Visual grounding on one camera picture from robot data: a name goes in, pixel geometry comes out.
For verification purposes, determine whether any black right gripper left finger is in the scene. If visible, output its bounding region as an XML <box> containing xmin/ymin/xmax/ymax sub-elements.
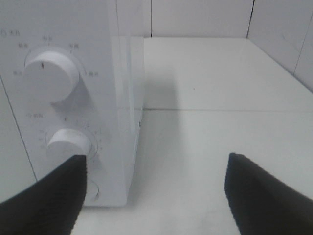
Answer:
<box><xmin>0</xmin><ymin>155</ymin><xmax>87</xmax><ymax>235</ymax></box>

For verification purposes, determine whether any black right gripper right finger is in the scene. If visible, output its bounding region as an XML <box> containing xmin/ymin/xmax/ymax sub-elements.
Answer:
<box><xmin>224</xmin><ymin>153</ymin><xmax>313</xmax><ymax>235</ymax></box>

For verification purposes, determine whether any white round door button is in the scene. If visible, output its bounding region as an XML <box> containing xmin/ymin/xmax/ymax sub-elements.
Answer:
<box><xmin>85</xmin><ymin>179</ymin><xmax>99</xmax><ymax>203</ymax></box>

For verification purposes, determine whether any white round knob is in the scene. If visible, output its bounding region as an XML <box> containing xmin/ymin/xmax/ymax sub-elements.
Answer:
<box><xmin>22</xmin><ymin>48</ymin><xmax>80</xmax><ymax>102</ymax></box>
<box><xmin>46</xmin><ymin>128</ymin><xmax>93</xmax><ymax>168</ymax></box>

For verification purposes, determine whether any white microwave oven body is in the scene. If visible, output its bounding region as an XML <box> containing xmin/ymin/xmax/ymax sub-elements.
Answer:
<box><xmin>0</xmin><ymin>0</ymin><xmax>144</xmax><ymax>207</ymax></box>

